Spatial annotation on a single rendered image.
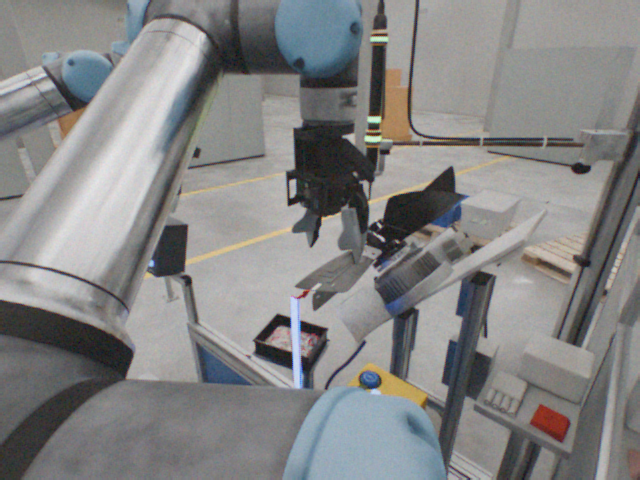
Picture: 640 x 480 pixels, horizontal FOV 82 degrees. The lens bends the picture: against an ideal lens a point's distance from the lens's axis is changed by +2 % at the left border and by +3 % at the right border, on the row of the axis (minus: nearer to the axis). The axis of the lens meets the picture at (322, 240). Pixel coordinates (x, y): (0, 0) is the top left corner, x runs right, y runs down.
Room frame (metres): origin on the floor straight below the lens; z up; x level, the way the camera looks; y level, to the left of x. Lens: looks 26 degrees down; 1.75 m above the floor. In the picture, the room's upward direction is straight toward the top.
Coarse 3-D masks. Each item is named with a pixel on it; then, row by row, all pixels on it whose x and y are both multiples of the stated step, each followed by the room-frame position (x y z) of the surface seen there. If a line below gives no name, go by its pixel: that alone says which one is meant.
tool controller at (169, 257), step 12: (168, 216) 1.27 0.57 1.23; (168, 228) 1.15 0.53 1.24; (180, 228) 1.19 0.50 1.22; (168, 240) 1.15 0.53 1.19; (180, 240) 1.18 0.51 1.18; (156, 252) 1.12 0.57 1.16; (168, 252) 1.14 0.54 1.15; (180, 252) 1.17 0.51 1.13; (156, 264) 1.11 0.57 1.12; (168, 264) 1.13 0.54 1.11; (180, 264) 1.17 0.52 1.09; (156, 276) 1.10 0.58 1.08
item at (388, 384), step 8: (368, 368) 0.68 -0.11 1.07; (376, 368) 0.68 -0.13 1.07; (360, 376) 0.65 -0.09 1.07; (384, 376) 0.65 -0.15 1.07; (392, 376) 0.65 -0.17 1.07; (352, 384) 0.63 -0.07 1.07; (376, 384) 0.63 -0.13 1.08; (384, 384) 0.63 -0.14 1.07; (392, 384) 0.63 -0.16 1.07; (400, 384) 0.63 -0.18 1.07; (408, 384) 0.63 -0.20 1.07; (368, 392) 0.60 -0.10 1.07; (384, 392) 0.61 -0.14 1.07; (392, 392) 0.61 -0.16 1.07; (400, 392) 0.61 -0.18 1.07; (408, 392) 0.61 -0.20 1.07; (416, 392) 0.61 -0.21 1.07; (416, 400) 0.58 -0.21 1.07; (424, 400) 0.59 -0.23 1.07; (424, 408) 0.59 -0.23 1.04
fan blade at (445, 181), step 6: (450, 168) 1.23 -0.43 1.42; (444, 174) 1.23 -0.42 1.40; (450, 174) 1.25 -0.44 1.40; (438, 180) 1.23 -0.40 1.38; (444, 180) 1.25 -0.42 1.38; (450, 180) 1.27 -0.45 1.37; (426, 186) 1.22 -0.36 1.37; (432, 186) 1.23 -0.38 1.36; (438, 186) 1.24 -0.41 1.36; (444, 186) 1.26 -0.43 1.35; (450, 186) 1.28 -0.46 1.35; (438, 216) 1.28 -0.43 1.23; (420, 228) 1.23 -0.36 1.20
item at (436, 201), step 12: (408, 192) 0.92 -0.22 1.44; (420, 192) 0.93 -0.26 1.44; (432, 192) 0.94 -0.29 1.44; (444, 192) 0.95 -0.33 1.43; (396, 204) 0.97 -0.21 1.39; (408, 204) 0.98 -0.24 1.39; (420, 204) 0.98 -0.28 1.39; (432, 204) 0.98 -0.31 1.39; (444, 204) 0.98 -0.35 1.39; (384, 216) 1.04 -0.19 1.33; (396, 216) 1.03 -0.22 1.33; (408, 216) 1.03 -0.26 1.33; (420, 216) 1.02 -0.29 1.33; (432, 216) 1.02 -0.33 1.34; (408, 228) 1.07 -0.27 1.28
